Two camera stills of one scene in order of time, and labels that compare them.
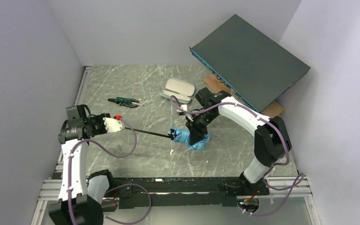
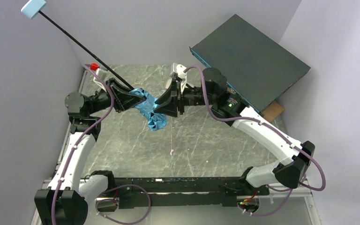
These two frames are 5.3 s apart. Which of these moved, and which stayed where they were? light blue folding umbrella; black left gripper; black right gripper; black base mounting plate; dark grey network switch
Moved: light blue folding umbrella; black right gripper; black left gripper
Stayed: dark grey network switch; black base mounting plate
